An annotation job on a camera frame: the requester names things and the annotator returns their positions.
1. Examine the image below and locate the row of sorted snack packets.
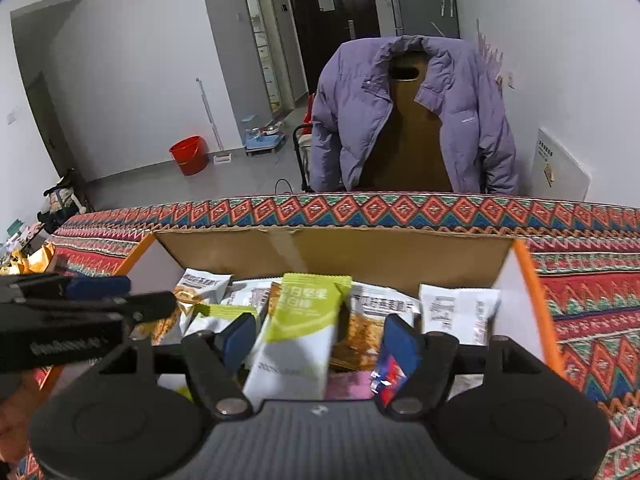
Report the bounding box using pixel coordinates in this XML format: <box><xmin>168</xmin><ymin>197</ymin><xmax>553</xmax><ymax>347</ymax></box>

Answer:
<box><xmin>170</xmin><ymin>267</ymin><xmax>503</xmax><ymax>406</ymax></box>

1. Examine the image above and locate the white mop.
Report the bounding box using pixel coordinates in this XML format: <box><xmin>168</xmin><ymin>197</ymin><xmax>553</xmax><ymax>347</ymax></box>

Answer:
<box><xmin>196</xmin><ymin>77</ymin><xmax>232</xmax><ymax>165</ymax></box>

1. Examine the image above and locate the dark entrance door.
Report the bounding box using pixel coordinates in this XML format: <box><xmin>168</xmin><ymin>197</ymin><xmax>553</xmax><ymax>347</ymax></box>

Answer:
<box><xmin>284</xmin><ymin>0</ymin><xmax>381</xmax><ymax>111</ymax></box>

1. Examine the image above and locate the black folding cart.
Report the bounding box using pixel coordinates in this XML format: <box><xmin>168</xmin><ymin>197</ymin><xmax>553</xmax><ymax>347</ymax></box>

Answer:
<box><xmin>292</xmin><ymin>122</ymin><xmax>316</xmax><ymax>193</ymax></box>

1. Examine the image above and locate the green white snack bar packet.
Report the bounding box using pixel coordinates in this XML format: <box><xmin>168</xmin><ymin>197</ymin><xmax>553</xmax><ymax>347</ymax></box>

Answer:
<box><xmin>242</xmin><ymin>272</ymin><xmax>353</xmax><ymax>403</ymax></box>

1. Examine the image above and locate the wooden chair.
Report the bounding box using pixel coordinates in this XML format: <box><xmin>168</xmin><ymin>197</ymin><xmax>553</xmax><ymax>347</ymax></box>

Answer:
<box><xmin>357</xmin><ymin>52</ymin><xmax>453</xmax><ymax>192</ymax></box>

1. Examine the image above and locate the person's left hand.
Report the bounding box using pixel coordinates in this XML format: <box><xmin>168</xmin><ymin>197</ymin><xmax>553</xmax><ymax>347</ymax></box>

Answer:
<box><xmin>0</xmin><ymin>375</ymin><xmax>51</xmax><ymax>466</ymax></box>

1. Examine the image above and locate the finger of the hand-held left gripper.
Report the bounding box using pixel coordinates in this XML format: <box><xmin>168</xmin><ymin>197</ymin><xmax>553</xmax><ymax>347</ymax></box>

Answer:
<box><xmin>10</xmin><ymin>274</ymin><xmax>132</xmax><ymax>307</ymax></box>
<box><xmin>99</xmin><ymin>291</ymin><xmax>178</xmax><ymax>332</ymax></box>

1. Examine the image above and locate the grey refrigerator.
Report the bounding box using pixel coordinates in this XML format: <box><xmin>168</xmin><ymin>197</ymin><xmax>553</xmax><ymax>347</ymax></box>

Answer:
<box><xmin>390</xmin><ymin>0</ymin><xmax>460</xmax><ymax>41</ymax></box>

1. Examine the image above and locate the glass interior door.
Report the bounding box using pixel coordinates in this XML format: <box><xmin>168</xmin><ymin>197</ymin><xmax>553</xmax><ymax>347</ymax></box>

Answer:
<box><xmin>239</xmin><ymin>0</ymin><xmax>296</xmax><ymax>111</ymax></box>

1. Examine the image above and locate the patterned red tablecloth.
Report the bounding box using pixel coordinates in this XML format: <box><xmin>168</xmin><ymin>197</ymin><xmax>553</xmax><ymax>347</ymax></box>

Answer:
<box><xmin>0</xmin><ymin>195</ymin><xmax>640</xmax><ymax>480</ymax></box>

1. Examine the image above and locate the red cardboard box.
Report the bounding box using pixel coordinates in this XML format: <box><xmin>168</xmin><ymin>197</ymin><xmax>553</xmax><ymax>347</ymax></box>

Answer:
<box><xmin>115</xmin><ymin>227</ymin><xmax>571</xmax><ymax>401</ymax></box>

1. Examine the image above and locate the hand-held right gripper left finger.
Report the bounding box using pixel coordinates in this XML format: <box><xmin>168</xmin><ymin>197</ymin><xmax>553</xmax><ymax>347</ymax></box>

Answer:
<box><xmin>97</xmin><ymin>312</ymin><xmax>258</xmax><ymax>421</ymax></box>

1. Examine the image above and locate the purple puffer jacket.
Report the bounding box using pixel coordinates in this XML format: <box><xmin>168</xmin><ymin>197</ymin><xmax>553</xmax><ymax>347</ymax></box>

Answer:
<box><xmin>310</xmin><ymin>35</ymin><xmax>519</xmax><ymax>195</ymax></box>

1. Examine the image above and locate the red plastic bucket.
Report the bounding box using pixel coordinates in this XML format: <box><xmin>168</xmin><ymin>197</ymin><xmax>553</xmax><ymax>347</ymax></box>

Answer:
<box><xmin>169</xmin><ymin>135</ymin><xmax>210</xmax><ymax>177</ymax></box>

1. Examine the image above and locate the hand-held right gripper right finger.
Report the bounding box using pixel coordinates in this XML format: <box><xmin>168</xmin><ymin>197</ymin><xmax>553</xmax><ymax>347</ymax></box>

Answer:
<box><xmin>382</xmin><ymin>312</ymin><xmax>546</xmax><ymax>421</ymax></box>

